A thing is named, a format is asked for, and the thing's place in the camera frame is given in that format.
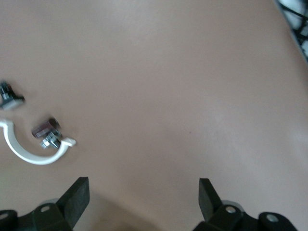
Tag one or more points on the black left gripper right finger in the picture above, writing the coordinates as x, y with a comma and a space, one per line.
208, 199

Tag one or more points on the white curved plastic clamp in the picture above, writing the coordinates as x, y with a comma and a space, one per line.
31, 160

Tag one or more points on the brown block with metal bolt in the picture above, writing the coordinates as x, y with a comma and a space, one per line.
45, 127

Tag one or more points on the small black switch part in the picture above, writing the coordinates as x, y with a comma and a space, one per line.
12, 96

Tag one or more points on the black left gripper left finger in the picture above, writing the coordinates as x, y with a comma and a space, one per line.
74, 199

